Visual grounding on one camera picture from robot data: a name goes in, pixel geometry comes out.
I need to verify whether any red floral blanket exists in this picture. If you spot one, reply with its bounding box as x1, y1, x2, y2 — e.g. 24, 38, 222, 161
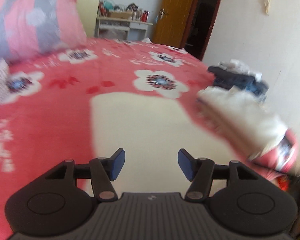
0, 37, 299, 230

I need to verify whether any wooden door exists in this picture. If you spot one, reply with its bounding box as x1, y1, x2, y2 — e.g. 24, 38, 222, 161
152, 0, 199, 48

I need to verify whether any cream wardrobe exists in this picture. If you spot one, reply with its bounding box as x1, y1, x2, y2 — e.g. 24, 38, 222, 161
54, 0, 104, 38

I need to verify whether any white fleece garment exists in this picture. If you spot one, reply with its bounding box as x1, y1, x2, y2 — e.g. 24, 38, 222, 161
89, 91, 240, 198

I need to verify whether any white crumpled garment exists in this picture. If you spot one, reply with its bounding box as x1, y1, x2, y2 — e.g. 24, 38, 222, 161
219, 59, 263, 77

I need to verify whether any pink grey floral duvet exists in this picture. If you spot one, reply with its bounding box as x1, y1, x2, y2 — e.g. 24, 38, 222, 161
0, 0, 88, 64

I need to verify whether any white desk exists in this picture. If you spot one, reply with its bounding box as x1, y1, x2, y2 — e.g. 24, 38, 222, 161
94, 17, 153, 42

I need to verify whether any cardboard box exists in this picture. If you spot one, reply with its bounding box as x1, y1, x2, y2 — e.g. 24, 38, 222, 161
109, 10, 133, 19

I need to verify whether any blue denim garment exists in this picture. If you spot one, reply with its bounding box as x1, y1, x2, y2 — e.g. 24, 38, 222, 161
245, 80, 269, 98

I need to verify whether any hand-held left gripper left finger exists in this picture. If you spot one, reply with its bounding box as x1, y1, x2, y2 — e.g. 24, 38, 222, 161
44, 148, 126, 202

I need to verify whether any tan folded garment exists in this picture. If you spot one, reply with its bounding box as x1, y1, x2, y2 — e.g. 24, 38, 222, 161
197, 102, 265, 160

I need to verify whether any cream folded garment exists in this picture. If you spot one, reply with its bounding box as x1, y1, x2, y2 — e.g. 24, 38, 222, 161
196, 86, 288, 155

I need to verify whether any dark grey garment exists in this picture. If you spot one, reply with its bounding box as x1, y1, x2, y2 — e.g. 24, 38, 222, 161
207, 66, 255, 88

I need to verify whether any clear plastic bag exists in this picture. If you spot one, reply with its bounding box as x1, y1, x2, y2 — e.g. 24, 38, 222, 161
102, 27, 127, 39

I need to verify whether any beige hanging item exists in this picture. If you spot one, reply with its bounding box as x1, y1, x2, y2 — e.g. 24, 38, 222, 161
264, 0, 274, 15

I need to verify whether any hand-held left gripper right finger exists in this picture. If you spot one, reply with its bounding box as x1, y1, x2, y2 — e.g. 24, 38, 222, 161
177, 148, 258, 202

